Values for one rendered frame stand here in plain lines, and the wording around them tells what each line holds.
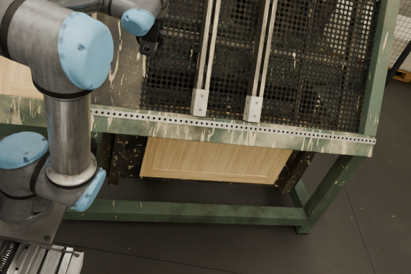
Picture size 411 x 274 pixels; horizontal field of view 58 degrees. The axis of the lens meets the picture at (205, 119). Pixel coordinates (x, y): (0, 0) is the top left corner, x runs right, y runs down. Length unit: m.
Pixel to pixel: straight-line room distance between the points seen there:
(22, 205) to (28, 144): 0.17
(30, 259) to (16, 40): 0.66
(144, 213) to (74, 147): 1.45
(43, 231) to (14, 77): 0.83
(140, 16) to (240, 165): 1.53
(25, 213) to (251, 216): 1.59
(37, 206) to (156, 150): 1.14
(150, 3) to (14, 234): 0.69
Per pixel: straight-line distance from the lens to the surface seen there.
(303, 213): 2.61
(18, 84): 1.75
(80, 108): 0.73
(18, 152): 0.98
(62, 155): 0.84
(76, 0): 0.90
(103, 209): 2.21
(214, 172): 2.34
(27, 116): 1.72
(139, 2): 1.01
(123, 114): 1.69
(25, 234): 1.11
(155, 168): 2.25
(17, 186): 1.02
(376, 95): 2.21
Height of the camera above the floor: 1.97
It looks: 37 degrees down
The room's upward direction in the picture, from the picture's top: 19 degrees clockwise
